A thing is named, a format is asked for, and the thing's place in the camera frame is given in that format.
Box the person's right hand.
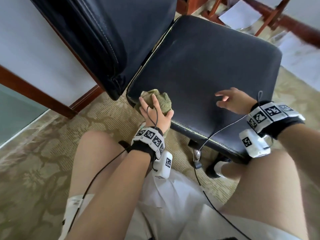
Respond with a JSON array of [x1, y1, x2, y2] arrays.
[[215, 87, 258, 115]]

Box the person's left hand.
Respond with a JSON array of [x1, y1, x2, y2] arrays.
[[138, 94, 175, 134]]

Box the green cleaning cloth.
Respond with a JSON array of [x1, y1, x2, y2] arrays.
[[134, 88, 173, 115]]

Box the black leather chair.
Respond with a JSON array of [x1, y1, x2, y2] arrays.
[[27, 0, 283, 164]]

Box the person's left forearm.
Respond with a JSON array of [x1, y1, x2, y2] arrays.
[[65, 150, 152, 240]]

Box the person's right forearm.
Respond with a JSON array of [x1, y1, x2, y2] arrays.
[[277, 122, 320, 188]]

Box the person's right leg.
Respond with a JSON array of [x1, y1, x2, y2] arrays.
[[215, 149, 311, 240]]

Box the white marker right wristband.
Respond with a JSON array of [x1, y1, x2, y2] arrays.
[[247, 101, 306, 139]]

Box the black shoe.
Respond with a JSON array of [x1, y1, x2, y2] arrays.
[[205, 155, 232, 179]]

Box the white shorts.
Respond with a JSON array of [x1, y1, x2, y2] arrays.
[[59, 167, 303, 240]]

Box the wooden luggage rack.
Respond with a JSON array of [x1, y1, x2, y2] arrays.
[[201, 0, 320, 48]]

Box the frosted glass panel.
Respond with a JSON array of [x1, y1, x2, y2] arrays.
[[0, 83, 49, 147]]

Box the thin black cable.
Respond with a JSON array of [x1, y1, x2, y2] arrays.
[[65, 102, 160, 235], [192, 90, 264, 240]]

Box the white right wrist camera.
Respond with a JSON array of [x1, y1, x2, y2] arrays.
[[238, 128, 272, 159]]

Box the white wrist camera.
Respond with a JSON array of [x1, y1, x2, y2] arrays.
[[152, 151, 174, 179], [238, 128, 272, 159]]

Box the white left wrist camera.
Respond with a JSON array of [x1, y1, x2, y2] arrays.
[[152, 151, 174, 179]]

